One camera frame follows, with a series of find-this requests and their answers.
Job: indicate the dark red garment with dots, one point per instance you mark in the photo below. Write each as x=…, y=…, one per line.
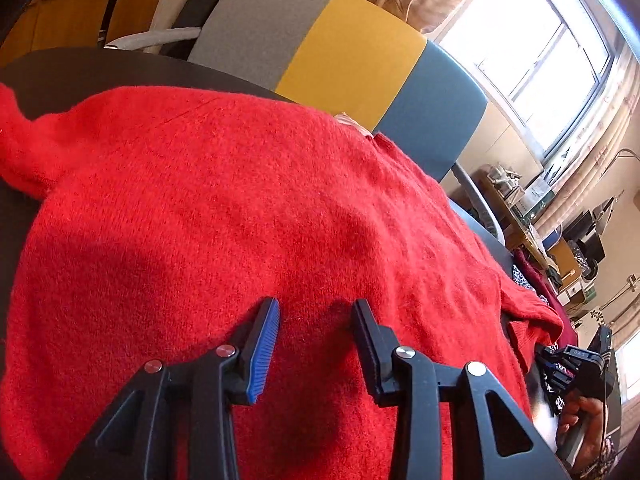
x=540, y=280

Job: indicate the pink floral cloth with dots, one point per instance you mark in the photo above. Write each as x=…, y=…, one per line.
x=350, y=122

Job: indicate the person's right hand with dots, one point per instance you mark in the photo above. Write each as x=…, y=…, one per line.
x=590, y=425

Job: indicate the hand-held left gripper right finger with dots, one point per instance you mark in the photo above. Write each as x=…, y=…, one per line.
x=371, y=350

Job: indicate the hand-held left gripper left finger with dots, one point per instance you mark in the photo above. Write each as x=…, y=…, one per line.
x=262, y=355

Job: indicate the red knit sweater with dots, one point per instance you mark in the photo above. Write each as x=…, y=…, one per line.
x=225, y=200

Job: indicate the window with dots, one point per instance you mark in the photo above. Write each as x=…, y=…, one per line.
x=525, y=50

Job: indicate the wooden cabinet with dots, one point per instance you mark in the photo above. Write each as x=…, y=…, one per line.
x=75, y=5

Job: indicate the black and white chair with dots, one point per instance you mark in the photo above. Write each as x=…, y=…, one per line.
x=200, y=5

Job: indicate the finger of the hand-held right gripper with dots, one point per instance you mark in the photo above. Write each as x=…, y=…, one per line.
x=550, y=360

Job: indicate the leopard print garment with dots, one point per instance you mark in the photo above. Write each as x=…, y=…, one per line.
x=520, y=277

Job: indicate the cluttered wooden desk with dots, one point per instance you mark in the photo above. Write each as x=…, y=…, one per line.
x=520, y=210

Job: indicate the grey yellow blue chair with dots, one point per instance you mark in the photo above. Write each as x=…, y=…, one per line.
x=345, y=50

